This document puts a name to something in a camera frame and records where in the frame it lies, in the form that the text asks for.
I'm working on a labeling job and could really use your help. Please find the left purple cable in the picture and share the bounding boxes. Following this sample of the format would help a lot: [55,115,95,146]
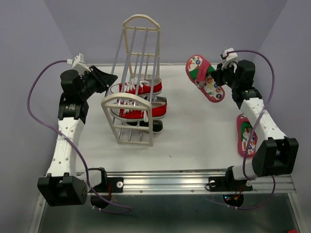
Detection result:
[26,59,133,214]

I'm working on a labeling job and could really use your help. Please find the cream metal shoe shelf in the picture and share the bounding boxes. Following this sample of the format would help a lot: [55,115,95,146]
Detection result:
[101,14,162,146]

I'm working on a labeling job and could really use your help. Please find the black sneaker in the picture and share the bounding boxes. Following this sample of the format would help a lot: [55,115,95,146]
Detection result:
[123,119,164,133]
[142,95,167,103]

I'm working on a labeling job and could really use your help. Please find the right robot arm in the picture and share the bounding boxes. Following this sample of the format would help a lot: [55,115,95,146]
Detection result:
[206,60,299,192]

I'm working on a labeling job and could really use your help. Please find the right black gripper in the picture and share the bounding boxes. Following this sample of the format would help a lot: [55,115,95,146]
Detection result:
[210,61,240,89]

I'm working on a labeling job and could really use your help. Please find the pink green sandal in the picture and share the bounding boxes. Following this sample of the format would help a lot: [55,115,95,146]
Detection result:
[185,54,225,103]
[237,114,258,158]

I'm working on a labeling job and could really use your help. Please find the red sneaker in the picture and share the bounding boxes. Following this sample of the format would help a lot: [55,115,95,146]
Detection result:
[110,102,167,122]
[109,78,163,96]

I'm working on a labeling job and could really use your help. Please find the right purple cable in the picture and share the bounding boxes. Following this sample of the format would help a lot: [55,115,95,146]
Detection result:
[207,49,276,210]

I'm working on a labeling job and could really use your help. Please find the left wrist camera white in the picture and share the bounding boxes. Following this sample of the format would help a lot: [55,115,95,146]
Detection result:
[67,53,90,74]

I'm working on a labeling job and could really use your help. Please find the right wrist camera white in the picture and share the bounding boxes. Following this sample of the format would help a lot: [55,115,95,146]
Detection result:
[221,48,238,70]

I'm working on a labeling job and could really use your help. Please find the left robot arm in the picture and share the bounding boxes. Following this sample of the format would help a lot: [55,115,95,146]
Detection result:
[37,66,118,206]

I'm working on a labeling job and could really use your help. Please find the aluminium mounting rail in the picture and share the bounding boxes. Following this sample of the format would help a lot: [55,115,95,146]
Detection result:
[107,171,296,196]

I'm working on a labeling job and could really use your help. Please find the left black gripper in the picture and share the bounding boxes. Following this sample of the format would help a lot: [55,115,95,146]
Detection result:
[81,65,119,99]

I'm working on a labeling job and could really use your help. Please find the purple cable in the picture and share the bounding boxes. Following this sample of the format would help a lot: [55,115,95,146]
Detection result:
[26,59,133,214]
[207,49,276,210]

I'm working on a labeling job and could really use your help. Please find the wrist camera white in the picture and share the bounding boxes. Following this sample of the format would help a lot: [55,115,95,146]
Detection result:
[221,48,238,70]
[67,53,90,74]

